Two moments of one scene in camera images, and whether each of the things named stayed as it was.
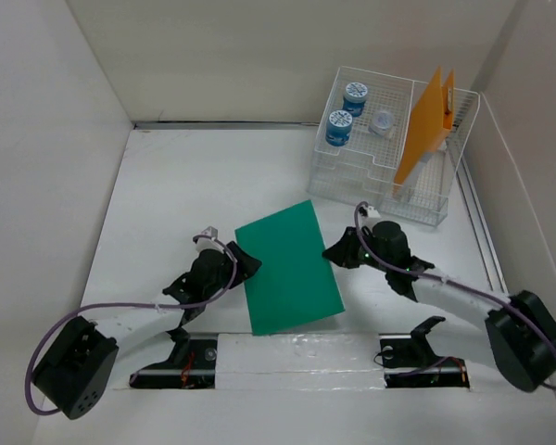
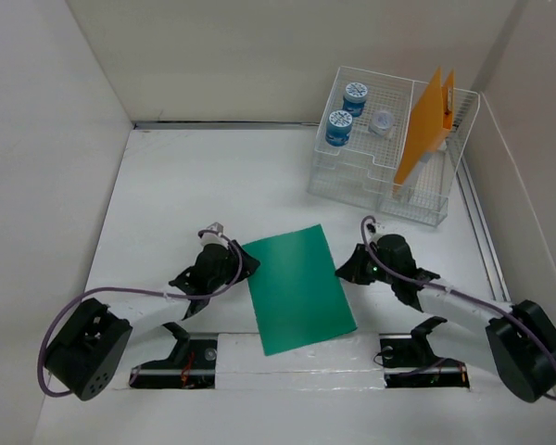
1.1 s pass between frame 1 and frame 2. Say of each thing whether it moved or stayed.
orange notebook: stayed
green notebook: moved
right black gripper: moved
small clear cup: stayed
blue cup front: stayed
